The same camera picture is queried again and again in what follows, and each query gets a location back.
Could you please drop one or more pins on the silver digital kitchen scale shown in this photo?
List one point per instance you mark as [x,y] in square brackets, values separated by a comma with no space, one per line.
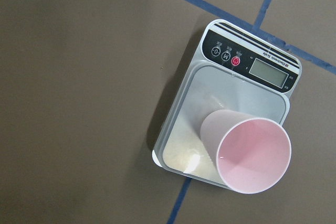
[231,69]

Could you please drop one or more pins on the pink plastic cup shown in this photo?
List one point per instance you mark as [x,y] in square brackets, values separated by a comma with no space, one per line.
[250,154]

